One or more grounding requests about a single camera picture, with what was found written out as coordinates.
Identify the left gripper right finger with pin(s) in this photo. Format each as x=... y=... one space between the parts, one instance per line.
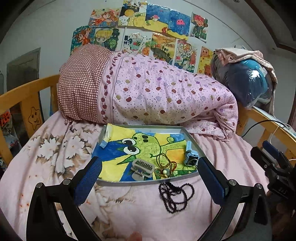
x=214 y=180

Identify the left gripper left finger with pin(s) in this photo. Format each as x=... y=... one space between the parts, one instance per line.
x=85 y=179

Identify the blue kids smartwatch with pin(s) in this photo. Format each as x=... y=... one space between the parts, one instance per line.
x=191 y=156

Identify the pink floral bedsheet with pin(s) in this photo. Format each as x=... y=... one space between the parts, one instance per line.
x=57 y=151

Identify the grey cardboard box tray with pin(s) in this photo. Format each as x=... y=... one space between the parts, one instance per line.
x=148 y=155

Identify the grey claw hair clip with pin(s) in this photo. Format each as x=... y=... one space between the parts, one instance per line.
x=142 y=169

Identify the plastic bagged blue bedding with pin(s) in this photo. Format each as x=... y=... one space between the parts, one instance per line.
x=249 y=82

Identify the pink dotted quilt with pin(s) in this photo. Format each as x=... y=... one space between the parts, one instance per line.
x=140 y=90

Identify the red checked pillow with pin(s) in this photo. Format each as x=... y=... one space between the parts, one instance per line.
x=79 y=80

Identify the pink folded cloth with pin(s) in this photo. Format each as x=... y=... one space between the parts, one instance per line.
x=233 y=55

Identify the children drawings on wall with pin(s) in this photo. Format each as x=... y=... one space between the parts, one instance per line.
x=138 y=27

